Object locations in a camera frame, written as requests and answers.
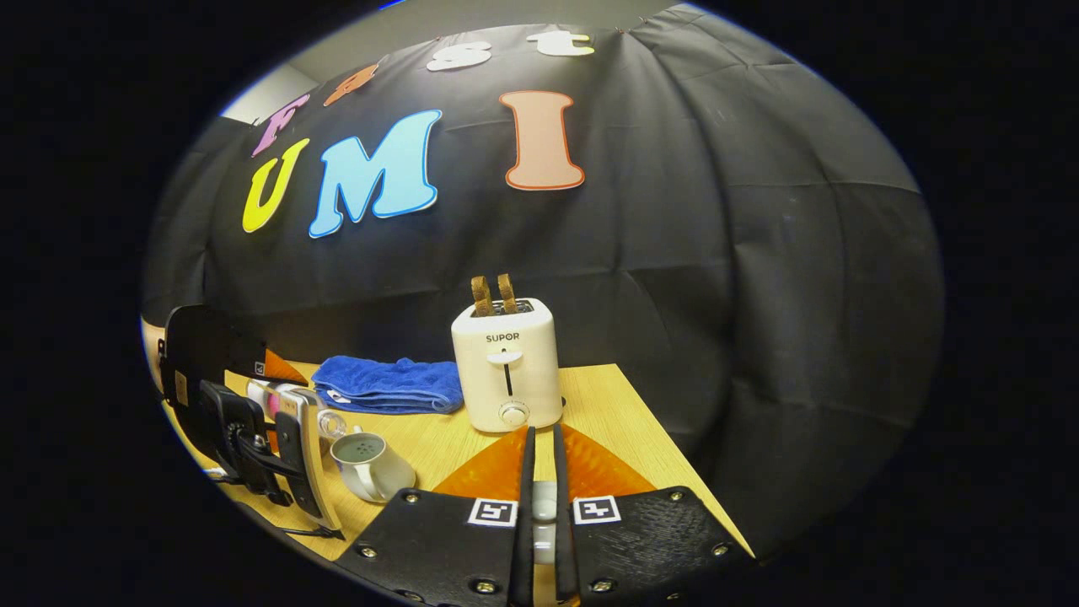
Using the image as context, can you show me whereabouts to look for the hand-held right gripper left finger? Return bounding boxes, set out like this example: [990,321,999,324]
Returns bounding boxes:
[336,426,538,607]

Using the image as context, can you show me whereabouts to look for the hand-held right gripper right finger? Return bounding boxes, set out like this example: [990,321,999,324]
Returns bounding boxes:
[552,424,756,607]

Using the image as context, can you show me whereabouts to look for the clear plastic water bottle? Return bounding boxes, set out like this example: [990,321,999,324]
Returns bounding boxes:
[246,379,348,441]

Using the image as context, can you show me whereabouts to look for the white blue-patterned teacup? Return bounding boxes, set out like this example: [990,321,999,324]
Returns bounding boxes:
[330,432,416,504]

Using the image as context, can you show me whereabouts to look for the blue folded towel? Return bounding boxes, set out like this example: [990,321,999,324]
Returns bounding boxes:
[311,355,464,416]

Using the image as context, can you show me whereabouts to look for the white toaster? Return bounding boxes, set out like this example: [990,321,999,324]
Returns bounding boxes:
[451,297,564,433]

